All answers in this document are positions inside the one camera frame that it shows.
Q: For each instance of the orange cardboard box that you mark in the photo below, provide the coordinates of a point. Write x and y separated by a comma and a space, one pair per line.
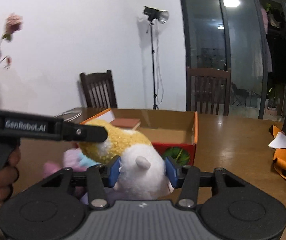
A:
171, 132

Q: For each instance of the orange white cloth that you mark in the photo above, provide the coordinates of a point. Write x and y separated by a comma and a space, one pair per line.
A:
279, 145

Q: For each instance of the pink artificial flowers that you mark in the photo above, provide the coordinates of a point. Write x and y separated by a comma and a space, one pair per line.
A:
13, 23

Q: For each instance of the studio light on stand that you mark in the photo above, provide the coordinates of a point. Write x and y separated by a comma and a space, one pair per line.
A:
154, 17

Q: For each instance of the brown scouring sponge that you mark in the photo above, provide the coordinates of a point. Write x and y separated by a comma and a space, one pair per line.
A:
126, 123

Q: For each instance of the person's left hand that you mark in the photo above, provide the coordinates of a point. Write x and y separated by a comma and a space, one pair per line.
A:
9, 174

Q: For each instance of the dark wooden chair right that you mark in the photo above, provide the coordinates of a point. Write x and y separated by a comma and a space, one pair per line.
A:
207, 89

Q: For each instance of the sliding glass door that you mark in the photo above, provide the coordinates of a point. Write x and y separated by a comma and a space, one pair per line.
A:
247, 37

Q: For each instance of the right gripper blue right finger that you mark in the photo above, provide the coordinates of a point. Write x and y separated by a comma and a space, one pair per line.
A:
173, 172

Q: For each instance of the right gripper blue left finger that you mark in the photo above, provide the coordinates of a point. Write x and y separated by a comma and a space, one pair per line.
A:
113, 171

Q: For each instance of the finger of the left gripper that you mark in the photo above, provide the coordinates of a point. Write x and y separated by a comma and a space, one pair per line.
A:
83, 133

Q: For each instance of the dark wooden chair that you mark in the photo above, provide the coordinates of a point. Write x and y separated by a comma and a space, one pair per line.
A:
98, 89
207, 89

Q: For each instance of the dark wooden chair left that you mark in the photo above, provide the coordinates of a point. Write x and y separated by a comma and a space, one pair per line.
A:
98, 89

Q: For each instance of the yellow white plush toy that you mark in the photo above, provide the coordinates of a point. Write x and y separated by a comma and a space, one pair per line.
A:
142, 169

